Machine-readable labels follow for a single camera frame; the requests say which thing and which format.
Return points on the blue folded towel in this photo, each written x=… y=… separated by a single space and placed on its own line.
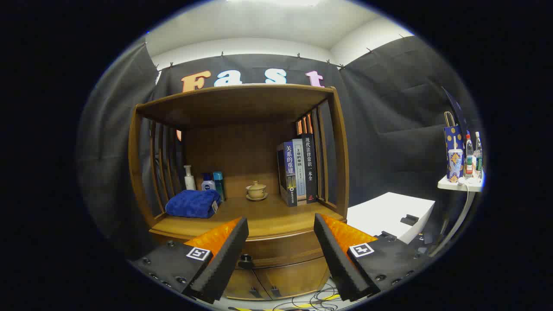
x=192 y=204

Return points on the white box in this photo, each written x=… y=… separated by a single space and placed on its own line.
x=384 y=214

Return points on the wooden countertop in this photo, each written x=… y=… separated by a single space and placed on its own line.
x=268 y=218

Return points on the wooden cabinet door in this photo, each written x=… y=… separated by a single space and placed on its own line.
x=298 y=278
x=242 y=283

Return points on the clear bottle with green label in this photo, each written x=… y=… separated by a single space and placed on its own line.
x=478 y=157

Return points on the black book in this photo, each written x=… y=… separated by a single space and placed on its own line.
x=309 y=168

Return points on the white pump bottle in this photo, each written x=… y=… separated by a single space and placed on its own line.
x=189 y=181

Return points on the grey book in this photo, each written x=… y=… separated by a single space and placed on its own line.
x=300 y=172

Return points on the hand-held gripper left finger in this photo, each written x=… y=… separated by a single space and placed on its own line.
x=224 y=263

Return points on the teal bottle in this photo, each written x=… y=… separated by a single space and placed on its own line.
x=219 y=183

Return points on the white bottle with blue cap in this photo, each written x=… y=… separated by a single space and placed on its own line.
x=208 y=185

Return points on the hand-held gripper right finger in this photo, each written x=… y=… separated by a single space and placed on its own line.
x=337 y=259

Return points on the white side table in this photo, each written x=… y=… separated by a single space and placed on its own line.
x=458 y=185

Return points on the wooden drawer with black knob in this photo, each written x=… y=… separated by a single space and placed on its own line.
x=281 y=250

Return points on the beige lidded teacup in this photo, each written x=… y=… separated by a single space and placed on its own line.
x=257 y=191

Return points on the blue dotted gift bag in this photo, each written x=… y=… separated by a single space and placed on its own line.
x=451 y=138

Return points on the white cup with straw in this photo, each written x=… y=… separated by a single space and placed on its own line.
x=454 y=166

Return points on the wooden cabinet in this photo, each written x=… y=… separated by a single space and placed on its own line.
x=233 y=106

